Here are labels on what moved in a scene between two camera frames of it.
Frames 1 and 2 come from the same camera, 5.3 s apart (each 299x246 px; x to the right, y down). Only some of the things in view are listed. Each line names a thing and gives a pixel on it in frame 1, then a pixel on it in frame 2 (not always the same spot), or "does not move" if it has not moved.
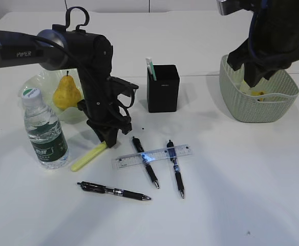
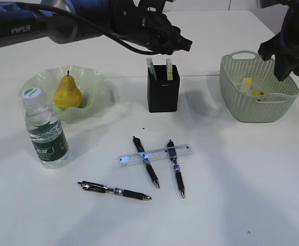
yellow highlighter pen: (78, 164) → (169, 65)
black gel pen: (173, 157) does not move
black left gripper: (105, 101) → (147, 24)
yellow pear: (66, 95) does not move
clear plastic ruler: (121, 162) does not move
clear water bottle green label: (44, 130) does not move
